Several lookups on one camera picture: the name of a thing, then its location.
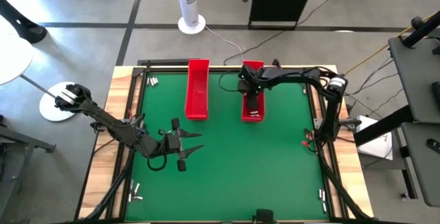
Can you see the black aluminium table frame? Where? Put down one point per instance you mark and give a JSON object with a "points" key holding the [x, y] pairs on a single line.
{"points": [[223, 70]]}

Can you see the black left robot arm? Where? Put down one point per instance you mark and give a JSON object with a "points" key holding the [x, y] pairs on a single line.
{"points": [[103, 122]]}

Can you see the grey metal table leg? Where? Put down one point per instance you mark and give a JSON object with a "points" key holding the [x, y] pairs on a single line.
{"points": [[20, 138]]}

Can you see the grey standing desk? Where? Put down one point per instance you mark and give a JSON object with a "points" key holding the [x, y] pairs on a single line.
{"points": [[419, 79]]}

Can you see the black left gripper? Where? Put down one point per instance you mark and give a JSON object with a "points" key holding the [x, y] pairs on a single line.
{"points": [[172, 145]]}

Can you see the black remote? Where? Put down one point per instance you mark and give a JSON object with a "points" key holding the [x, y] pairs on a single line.
{"points": [[434, 145]]}

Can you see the small black camera box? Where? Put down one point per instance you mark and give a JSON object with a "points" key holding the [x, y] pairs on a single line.
{"points": [[264, 216]]}

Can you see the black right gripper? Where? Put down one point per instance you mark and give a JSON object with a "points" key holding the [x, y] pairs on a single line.
{"points": [[251, 79]]}

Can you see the red plastic bin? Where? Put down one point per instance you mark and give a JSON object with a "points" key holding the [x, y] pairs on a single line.
{"points": [[196, 90], [244, 110]]}

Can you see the white cardboard box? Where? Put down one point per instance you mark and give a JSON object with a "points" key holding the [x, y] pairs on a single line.
{"points": [[378, 150]]}

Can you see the silver mounting bracket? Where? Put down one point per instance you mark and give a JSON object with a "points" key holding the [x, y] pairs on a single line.
{"points": [[318, 123]]}

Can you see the black partition panel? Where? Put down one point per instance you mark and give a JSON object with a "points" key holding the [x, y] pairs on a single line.
{"points": [[282, 0]]}

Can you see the black curved stand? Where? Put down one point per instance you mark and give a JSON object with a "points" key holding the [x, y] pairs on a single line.
{"points": [[24, 24]]}

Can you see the white round pedestal table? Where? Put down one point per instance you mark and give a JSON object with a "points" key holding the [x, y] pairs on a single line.
{"points": [[13, 59]]}

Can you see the black copper battery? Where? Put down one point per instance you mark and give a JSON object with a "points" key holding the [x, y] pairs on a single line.
{"points": [[304, 90]]}

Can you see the green table mat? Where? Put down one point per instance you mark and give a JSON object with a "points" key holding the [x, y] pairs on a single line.
{"points": [[240, 182]]}

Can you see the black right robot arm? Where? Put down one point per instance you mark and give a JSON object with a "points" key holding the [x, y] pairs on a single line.
{"points": [[295, 75]]}

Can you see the black monitor pole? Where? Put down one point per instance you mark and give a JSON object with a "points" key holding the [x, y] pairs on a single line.
{"points": [[421, 28]]}

